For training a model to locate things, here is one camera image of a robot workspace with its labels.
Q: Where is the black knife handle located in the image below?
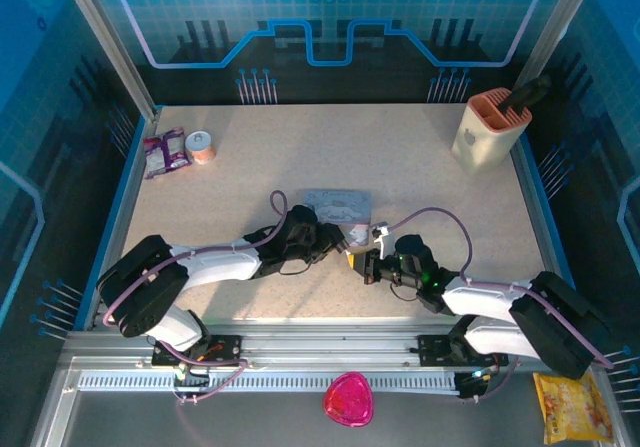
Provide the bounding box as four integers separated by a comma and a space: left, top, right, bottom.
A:
501, 73, 553, 115

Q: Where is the pink translucent bowl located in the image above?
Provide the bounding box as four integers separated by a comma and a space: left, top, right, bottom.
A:
322, 370, 375, 430

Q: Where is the pastel cartoon storage box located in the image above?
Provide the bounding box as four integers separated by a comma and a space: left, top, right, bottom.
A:
298, 188, 374, 249

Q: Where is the yellow snack bag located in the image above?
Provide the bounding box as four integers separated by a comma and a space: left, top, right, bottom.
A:
531, 371, 615, 446

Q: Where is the aluminium mounting rail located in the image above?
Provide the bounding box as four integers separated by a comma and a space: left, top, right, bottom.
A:
59, 322, 516, 371

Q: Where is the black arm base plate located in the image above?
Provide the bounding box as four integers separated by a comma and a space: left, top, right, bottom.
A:
150, 334, 243, 369
416, 333, 510, 369

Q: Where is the aluminium frame post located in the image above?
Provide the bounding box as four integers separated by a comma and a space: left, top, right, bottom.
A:
54, 0, 164, 121
514, 0, 597, 94

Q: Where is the slotted white cable duct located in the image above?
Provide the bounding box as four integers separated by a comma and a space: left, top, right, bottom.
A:
76, 370, 462, 394

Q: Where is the purple berries candy bag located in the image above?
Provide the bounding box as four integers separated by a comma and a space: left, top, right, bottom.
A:
142, 126, 194, 181

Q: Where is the beige knife block orange rim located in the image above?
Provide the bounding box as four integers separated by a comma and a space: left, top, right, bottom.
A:
450, 88, 533, 176

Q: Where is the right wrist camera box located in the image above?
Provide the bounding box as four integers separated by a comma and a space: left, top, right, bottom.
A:
371, 220, 397, 261

